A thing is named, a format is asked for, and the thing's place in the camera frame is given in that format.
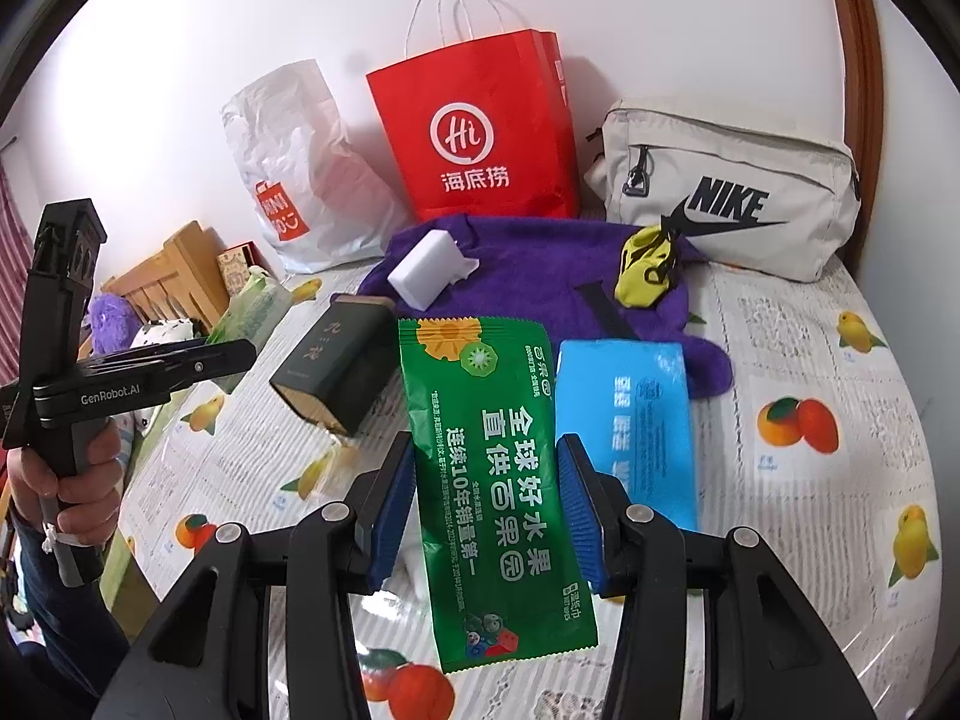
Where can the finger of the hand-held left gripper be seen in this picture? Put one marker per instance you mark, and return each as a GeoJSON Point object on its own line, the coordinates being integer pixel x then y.
{"type": "Point", "coordinates": [64, 270]}
{"type": "Point", "coordinates": [202, 360]}

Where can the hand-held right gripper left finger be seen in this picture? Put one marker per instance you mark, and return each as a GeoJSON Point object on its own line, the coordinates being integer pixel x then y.
{"type": "Point", "coordinates": [390, 517]}

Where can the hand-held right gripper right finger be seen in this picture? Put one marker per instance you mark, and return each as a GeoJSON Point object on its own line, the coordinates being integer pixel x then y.
{"type": "Point", "coordinates": [581, 517]}

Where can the green snack packet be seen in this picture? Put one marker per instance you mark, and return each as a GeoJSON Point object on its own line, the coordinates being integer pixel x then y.
{"type": "Point", "coordinates": [495, 480]}

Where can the white sponge block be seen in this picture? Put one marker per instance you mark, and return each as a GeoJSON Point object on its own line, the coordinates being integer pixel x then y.
{"type": "Point", "coordinates": [424, 270]}

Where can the purple towel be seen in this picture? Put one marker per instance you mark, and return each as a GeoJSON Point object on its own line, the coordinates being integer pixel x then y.
{"type": "Point", "coordinates": [525, 262]}

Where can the person's left forearm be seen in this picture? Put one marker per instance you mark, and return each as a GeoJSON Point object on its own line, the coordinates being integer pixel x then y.
{"type": "Point", "coordinates": [45, 637]}

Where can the person's left hand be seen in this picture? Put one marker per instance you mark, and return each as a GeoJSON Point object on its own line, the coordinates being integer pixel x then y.
{"type": "Point", "coordinates": [97, 487]}

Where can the white dotted pillow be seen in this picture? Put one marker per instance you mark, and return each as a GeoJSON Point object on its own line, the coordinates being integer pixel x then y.
{"type": "Point", "coordinates": [169, 331]}

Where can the pink striped curtain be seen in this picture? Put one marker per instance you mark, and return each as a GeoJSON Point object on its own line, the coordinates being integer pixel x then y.
{"type": "Point", "coordinates": [11, 240]}

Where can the purple plush toy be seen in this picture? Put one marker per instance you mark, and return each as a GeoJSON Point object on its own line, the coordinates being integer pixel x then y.
{"type": "Point", "coordinates": [112, 322]}

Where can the green wet wipes packet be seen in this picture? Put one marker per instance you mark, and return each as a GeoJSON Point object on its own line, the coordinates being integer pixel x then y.
{"type": "Point", "coordinates": [251, 307]}

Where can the wooden headboard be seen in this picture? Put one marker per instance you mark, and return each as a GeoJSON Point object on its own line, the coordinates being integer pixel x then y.
{"type": "Point", "coordinates": [172, 270]}

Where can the blue tissue pack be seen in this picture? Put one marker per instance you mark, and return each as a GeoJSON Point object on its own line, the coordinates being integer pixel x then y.
{"type": "Point", "coordinates": [637, 420]}

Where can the dark green tea tin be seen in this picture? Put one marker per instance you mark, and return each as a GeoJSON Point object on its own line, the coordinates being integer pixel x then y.
{"type": "Point", "coordinates": [337, 367]}

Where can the white plastic shopping bag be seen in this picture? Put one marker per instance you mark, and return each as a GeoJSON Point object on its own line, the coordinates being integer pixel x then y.
{"type": "Point", "coordinates": [300, 187]}

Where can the fruit print tablecloth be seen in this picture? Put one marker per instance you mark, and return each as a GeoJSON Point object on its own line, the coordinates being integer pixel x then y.
{"type": "Point", "coordinates": [787, 540]}

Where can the grey waist bag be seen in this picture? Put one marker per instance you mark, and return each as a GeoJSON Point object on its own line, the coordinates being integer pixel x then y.
{"type": "Point", "coordinates": [720, 195]}

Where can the red paper bag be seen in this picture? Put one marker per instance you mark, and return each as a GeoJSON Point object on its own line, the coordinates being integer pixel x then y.
{"type": "Point", "coordinates": [480, 142]}

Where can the brown wooden door frame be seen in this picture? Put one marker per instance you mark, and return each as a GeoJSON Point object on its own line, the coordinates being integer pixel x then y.
{"type": "Point", "coordinates": [855, 52]}

